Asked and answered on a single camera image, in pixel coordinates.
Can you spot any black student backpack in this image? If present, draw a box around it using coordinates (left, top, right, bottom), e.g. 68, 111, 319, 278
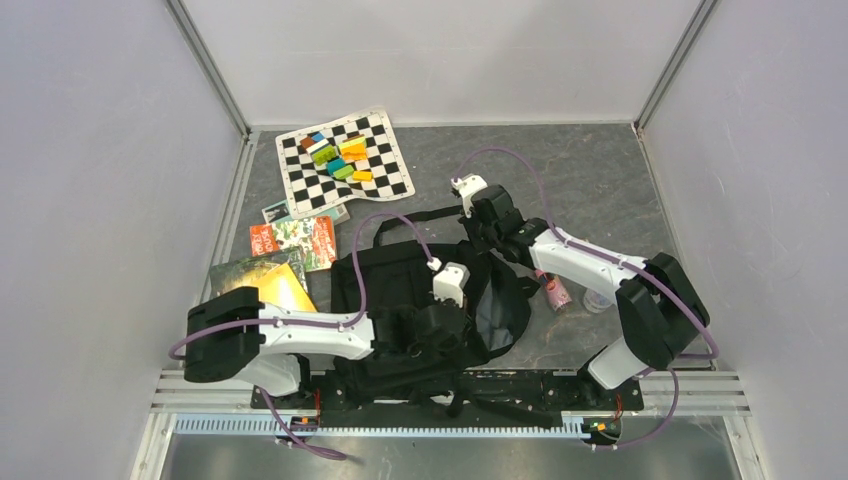
330, 218, 540, 393

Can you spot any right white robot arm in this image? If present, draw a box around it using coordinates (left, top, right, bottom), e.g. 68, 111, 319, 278
451, 175, 709, 408

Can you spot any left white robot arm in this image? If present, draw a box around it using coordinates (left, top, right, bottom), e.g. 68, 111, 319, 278
169, 286, 476, 408

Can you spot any pink water bottle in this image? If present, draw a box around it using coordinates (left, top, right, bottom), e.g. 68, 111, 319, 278
535, 270, 573, 313

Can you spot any yellow small toy brick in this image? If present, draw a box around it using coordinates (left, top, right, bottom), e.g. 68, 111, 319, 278
351, 170, 373, 182

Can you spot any light green flat brick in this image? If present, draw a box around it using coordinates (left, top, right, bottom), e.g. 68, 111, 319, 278
333, 165, 355, 180

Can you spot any orange treehouse story book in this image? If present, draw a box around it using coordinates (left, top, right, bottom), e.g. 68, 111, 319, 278
249, 216, 337, 273

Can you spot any orange toy brick stack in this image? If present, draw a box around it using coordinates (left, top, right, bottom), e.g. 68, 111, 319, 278
338, 135, 368, 162

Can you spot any yellow book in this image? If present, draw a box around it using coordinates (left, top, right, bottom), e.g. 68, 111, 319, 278
251, 263, 317, 312

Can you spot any teal toy brick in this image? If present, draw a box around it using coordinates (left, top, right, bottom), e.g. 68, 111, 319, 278
326, 157, 346, 175

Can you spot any green toy brick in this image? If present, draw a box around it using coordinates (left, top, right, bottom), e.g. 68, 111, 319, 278
311, 145, 338, 166

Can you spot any black and white chess mat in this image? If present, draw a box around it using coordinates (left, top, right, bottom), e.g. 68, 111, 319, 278
275, 107, 415, 219

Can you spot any teal paperback book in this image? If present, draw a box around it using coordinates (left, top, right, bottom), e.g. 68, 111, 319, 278
262, 200, 350, 225

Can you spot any dark green forest book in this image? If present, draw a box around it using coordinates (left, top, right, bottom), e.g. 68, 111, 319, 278
209, 248, 308, 297

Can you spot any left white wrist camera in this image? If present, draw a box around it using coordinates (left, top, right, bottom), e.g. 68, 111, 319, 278
432, 262, 470, 308

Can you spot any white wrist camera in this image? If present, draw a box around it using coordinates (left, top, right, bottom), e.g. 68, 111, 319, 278
450, 174, 488, 218
432, 262, 470, 308

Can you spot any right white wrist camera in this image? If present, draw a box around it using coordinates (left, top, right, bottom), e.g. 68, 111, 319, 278
450, 174, 488, 218

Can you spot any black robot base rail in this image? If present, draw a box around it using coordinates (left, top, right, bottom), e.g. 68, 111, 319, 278
251, 370, 645, 430

